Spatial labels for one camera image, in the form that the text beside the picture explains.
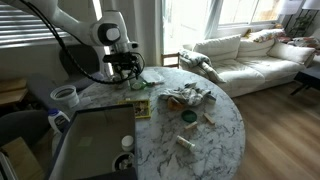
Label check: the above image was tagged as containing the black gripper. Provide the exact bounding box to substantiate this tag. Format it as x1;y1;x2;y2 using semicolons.
103;52;142;79

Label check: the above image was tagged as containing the yellow picture book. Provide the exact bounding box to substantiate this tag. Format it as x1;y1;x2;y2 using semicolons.
119;100;151;119

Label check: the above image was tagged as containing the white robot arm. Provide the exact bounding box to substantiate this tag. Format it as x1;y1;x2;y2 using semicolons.
1;0;143;81

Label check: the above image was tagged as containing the wooden block near lid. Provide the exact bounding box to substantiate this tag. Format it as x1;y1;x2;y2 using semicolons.
184;121;198;130

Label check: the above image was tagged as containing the wooden block right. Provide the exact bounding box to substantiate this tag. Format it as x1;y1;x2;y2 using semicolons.
203;113;216;125

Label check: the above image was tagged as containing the clear plastic bag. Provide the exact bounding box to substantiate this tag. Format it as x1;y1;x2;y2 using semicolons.
140;69;163;83

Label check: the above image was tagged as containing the wooden chair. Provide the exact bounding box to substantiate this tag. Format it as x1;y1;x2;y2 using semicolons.
161;53;179;68

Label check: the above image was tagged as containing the folded grey blanket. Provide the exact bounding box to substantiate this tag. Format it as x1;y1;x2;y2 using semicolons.
179;49;225;83

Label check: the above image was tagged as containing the crumpled grey white cloth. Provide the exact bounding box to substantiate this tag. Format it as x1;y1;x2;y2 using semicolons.
159;83;216;106

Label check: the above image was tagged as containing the white lid jar in box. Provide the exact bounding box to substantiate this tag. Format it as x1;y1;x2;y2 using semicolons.
121;135;134;151

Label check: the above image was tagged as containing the white bottle blue cap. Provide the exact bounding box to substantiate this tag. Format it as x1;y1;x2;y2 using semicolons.
48;108;70;133

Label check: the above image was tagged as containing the green round lid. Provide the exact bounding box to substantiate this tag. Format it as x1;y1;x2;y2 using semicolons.
181;110;197;123

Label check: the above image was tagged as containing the dark blue cardboard box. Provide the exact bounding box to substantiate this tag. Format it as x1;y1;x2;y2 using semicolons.
45;104;137;180

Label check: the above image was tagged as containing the round tin in box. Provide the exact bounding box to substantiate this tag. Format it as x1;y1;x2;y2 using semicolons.
112;152;135;171

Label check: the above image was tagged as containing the white sofa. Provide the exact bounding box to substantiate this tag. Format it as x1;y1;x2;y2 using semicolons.
180;34;315;97

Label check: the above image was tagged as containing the black coffee table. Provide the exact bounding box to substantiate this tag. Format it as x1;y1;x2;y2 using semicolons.
291;65;320;95

